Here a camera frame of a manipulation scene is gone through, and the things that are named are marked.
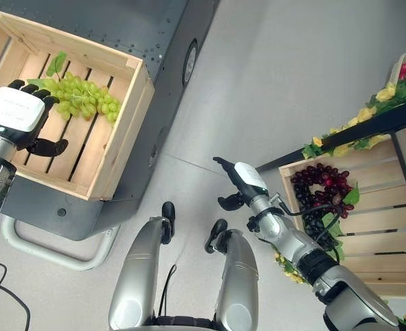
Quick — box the green grape bunch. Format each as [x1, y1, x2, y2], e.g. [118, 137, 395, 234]
[26, 51, 122, 124]

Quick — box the black grape bunch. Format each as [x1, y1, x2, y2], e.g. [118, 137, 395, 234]
[294, 181, 341, 250]

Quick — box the grey metal cart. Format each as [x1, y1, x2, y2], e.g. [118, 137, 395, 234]
[0, 0, 221, 242]

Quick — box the yellow flower garland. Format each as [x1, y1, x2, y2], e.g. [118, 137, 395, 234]
[301, 68, 406, 160]

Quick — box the white cart base tube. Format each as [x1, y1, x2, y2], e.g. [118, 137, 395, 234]
[1, 215, 121, 272]

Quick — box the red grape bunch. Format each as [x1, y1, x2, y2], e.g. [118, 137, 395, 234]
[290, 163, 356, 219]

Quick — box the right silver robot leg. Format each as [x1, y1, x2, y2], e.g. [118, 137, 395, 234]
[204, 219, 260, 331]

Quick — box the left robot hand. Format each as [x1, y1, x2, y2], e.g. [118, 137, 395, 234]
[0, 79, 69, 157]

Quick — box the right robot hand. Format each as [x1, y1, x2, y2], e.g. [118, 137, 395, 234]
[212, 157, 269, 212]

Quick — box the black shelf board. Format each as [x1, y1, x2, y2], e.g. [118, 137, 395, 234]
[257, 102, 406, 171]

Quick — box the left silver robot leg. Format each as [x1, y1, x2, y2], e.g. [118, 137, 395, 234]
[108, 201, 176, 331]

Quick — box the wooden slatted crate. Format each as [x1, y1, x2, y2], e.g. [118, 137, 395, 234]
[278, 133, 406, 300]
[0, 9, 155, 202]

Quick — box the silver robot leg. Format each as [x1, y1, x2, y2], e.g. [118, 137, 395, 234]
[108, 201, 176, 331]
[204, 219, 260, 331]

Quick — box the black floor cable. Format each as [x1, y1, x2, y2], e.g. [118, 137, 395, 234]
[0, 258, 31, 331]

